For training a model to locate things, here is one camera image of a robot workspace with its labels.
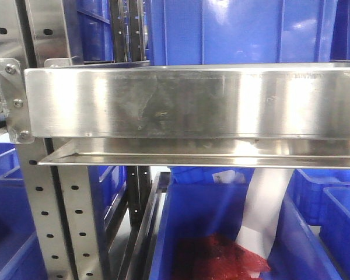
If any blue bin lower right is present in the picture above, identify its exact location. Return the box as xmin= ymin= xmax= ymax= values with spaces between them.
xmin=285 ymin=168 xmax=350 ymax=280

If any large blue bin left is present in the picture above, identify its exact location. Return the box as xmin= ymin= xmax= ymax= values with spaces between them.
xmin=145 ymin=1 xmax=350 ymax=65

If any steel perforated rack upright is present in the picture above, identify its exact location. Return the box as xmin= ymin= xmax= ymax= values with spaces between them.
xmin=17 ymin=1 xmax=111 ymax=279

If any red plastic bag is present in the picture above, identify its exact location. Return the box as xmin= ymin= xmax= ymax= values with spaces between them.
xmin=171 ymin=233 xmax=271 ymax=279

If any black perforated rear upright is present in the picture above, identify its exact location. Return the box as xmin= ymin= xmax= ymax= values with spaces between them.
xmin=109 ymin=0 xmax=146 ymax=62

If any stainless steel shelf rail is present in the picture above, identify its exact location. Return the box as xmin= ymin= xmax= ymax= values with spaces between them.
xmin=24 ymin=62 xmax=350 ymax=169

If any blue bin with red bags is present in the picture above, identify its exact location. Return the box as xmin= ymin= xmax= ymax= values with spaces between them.
xmin=149 ymin=183 xmax=341 ymax=279

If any steel corner bracket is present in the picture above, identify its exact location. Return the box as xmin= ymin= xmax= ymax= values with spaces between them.
xmin=0 ymin=58 xmax=34 ymax=144

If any blue bin lower left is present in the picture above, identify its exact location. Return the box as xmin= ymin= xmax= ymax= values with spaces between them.
xmin=0 ymin=143 xmax=47 ymax=279

